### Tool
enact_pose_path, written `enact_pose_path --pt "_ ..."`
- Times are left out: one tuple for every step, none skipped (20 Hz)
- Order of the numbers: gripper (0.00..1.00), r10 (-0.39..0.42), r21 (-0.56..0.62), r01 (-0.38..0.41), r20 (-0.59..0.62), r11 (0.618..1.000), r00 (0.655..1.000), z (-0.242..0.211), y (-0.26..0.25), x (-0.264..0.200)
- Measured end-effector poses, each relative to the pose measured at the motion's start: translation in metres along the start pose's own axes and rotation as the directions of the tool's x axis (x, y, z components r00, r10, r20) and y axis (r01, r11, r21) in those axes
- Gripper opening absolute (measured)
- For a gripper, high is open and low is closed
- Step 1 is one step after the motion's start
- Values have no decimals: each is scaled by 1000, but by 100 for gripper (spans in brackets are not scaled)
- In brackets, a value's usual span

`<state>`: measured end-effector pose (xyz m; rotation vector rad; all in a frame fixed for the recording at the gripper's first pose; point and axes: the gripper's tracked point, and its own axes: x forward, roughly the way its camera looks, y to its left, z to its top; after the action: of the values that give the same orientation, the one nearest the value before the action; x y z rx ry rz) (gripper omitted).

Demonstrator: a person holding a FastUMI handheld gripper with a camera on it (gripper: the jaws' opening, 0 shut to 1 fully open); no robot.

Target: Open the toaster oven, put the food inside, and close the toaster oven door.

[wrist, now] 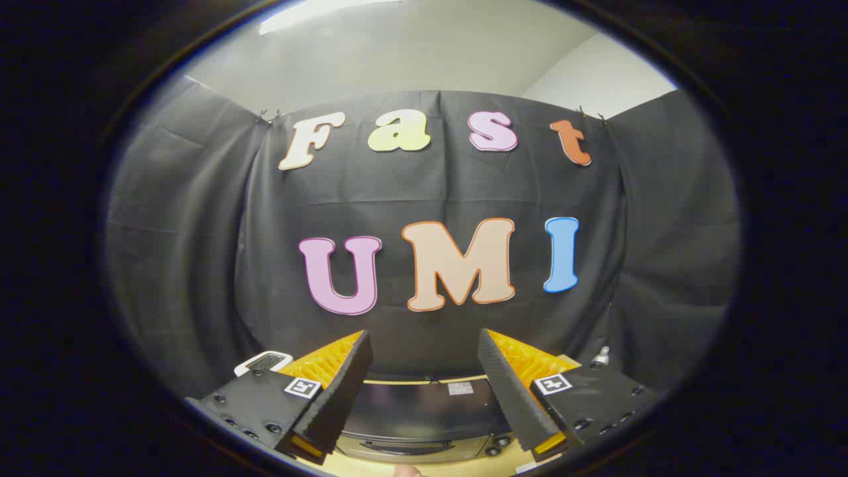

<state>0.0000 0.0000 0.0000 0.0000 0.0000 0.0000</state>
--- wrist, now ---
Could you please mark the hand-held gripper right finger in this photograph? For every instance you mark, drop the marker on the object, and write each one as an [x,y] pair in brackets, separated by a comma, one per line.
[507,391]

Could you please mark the white box appliance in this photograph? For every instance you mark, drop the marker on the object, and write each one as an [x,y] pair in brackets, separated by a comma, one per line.
[264,362]

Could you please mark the black backdrop cloth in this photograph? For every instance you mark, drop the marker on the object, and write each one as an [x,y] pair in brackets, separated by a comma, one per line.
[430,192]

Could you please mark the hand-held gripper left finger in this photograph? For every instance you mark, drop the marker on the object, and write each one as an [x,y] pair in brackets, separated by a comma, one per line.
[344,391]

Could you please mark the black toaster oven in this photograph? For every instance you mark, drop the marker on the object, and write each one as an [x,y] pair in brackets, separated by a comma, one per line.
[417,411]

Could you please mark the silver spray bottle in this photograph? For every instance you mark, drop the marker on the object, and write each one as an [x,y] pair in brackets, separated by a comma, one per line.
[600,358]

